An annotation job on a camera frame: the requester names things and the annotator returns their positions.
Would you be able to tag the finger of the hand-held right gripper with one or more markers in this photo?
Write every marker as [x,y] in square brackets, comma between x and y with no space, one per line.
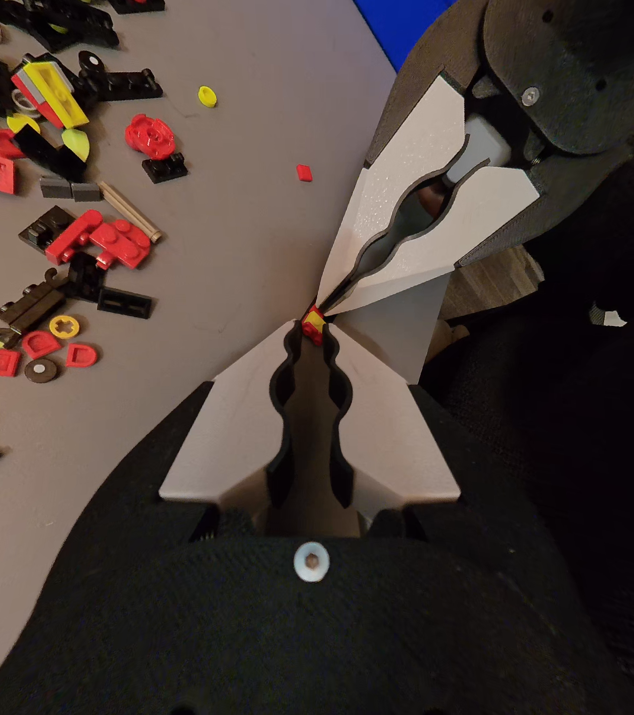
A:
[400,151]
[479,206]

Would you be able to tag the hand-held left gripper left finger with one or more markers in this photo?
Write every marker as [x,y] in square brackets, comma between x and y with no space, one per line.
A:
[227,441]

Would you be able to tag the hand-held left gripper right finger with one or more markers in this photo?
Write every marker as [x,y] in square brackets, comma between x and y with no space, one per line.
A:
[395,441]

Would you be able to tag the black beam lego assembly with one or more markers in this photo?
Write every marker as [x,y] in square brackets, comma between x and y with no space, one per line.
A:
[314,321]

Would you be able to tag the person's right forearm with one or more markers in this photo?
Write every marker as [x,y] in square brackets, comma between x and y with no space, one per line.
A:
[618,234]

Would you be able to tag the small red lego tile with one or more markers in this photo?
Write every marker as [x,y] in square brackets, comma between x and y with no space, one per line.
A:
[304,172]

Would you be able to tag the small yellow round lego stud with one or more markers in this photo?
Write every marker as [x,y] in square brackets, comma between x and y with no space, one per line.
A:
[207,96]

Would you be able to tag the pile of loose lego pieces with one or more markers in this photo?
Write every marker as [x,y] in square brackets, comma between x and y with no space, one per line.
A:
[121,240]

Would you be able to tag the person's right hand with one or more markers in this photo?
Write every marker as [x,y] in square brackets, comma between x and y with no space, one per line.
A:
[432,200]

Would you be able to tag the blue plastic bin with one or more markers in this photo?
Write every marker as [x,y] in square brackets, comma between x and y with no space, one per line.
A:
[395,28]

